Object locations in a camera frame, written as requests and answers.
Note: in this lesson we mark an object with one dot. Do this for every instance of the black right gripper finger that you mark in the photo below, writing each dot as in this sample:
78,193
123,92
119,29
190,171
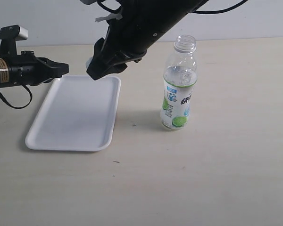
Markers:
116,69
101,64

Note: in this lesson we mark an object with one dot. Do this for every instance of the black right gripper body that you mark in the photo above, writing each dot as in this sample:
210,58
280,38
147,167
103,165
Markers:
143,22

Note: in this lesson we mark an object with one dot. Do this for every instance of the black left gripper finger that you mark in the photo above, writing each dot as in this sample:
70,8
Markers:
48,70

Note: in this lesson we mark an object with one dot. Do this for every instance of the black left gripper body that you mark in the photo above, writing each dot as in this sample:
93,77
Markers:
17,70

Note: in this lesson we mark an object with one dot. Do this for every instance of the white bottle cap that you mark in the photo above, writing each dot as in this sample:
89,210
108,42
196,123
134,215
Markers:
88,62

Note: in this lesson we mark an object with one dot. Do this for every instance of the clear plastic drink bottle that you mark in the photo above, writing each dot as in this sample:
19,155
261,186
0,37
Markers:
180,78

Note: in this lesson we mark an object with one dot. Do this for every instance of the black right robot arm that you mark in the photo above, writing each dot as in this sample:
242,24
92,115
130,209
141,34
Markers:
143,22

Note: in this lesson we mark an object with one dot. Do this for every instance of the white rectangular plastic tray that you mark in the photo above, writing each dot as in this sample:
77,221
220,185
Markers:
78,114

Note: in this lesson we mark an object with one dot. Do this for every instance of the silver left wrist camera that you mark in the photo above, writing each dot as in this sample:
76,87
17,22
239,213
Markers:
14,32

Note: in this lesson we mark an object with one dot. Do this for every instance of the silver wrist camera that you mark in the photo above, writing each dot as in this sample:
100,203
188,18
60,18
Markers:
88,2
14,32

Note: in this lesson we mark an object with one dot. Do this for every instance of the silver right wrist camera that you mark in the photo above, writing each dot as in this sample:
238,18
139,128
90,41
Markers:
88,2

